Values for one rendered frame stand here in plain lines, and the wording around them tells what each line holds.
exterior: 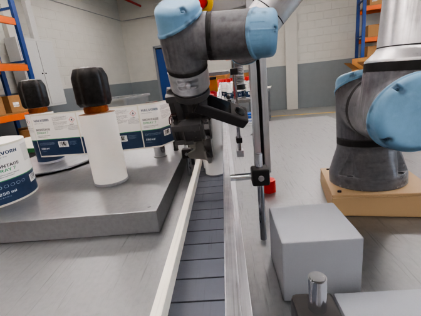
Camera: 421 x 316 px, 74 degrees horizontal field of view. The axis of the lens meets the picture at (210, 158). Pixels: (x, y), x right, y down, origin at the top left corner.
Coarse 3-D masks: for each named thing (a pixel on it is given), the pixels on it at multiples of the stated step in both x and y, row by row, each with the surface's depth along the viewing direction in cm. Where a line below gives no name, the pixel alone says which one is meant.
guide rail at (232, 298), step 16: (224, 128) 90; (224, 144) 69; (224, 160) 56; (224, 176) 47; (224, 192) 41; (224, 208) 36; (224, 224) 32; (224, 240) 29; (224, 256) 26; (224, 272) 24; (240, 304) 21
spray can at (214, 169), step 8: (216, 120) 67; (216, 128) 68; (216, 136) 68; (216, 144) 69; (216, 152) 69; (216, 160) 70; (208, 168) 71; (216, 168) 70; (208, 176) 72; (216, 176) 71
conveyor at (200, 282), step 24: (216, 192) 62; (192, 216) 52; (216, 216) 51; (192, 240) 44; (216, 240) 44; (192, 264) 39; (216, 264) 38; (192, 288) 34; (216, 288) 34; (192, 312) 31; (216, 312) 30
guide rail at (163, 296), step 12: (192, 180) 61; (192, 192) 55; (192, 204) 53; (180, 216) 45; (180, 228) 42; (180, 240) 39; (180, 252) 38; (168, 264) 34; (168, 276) 32; (168, 288) 30; (156, 300) 28; (168, 300) 29; (156, 312) 27; (168, 312) 29
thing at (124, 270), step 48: (288, 144) 113; (240, 192) 72; (288, 192) 69; (48, 240) 59; (96, 240) 57; (144, 240) 55; (384, 240) 47; (0, 288) 46; (48, 288) 45; (96, 288) 43; (144, 288) 42; (384, 288) 38
